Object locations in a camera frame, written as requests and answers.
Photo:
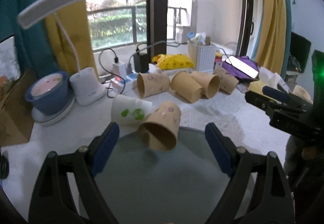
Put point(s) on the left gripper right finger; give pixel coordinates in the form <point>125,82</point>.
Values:
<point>257,192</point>

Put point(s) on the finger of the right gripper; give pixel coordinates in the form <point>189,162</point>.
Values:
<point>274,94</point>
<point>265,104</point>

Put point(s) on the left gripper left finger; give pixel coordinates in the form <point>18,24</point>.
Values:
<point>52,200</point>

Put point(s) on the plain brown paper cup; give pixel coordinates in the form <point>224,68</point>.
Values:
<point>186,86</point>

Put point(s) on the brown paper cup far right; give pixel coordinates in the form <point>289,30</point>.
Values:
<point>228,81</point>

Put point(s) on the brown paper cup open front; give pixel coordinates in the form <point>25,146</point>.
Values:
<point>209,82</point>

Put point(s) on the patterned brown cup on tray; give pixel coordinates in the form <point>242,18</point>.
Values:
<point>160,130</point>

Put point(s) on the white cup green print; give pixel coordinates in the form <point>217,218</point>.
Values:
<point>130,111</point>

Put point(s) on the patterned brown cup rear left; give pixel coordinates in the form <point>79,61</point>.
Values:
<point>152,83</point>

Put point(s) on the white smartphone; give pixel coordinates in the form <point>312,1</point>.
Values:
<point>247,67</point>

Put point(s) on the yellow curtain right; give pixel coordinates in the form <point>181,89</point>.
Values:
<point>272,43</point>

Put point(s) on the yellow curtain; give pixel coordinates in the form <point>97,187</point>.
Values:
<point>272,43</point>
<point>74,19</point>

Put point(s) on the black monitor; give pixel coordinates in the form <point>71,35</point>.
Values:
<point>298,53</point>

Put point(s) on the black round lid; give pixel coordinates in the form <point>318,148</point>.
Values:
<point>4,165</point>

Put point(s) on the white perforated basket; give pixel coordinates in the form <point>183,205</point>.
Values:
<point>203,57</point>

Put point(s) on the white plate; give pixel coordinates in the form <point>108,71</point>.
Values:
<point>47,120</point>

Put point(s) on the round grey glass tray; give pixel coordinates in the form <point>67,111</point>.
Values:
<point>182,185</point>

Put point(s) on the cardboard box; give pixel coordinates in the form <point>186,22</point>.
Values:
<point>16,120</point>

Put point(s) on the blue bowl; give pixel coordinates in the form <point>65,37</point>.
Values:
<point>53,101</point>

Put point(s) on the white desk lamp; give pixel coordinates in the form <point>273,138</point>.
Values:
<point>85,84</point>

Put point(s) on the pink inner bowl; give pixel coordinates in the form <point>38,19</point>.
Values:
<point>46,84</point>

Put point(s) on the black power adapter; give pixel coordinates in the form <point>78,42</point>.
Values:
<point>141,60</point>

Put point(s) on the white power strip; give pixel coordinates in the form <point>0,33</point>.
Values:
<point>119,85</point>

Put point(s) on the teal curtain left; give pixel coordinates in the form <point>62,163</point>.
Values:
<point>33,45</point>

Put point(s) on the white charger plug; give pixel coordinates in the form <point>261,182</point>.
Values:
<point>119,69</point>

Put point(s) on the yellow curtain left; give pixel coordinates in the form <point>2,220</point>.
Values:
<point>74,19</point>

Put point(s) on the white tablet frame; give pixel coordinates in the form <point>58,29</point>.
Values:
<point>10,69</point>

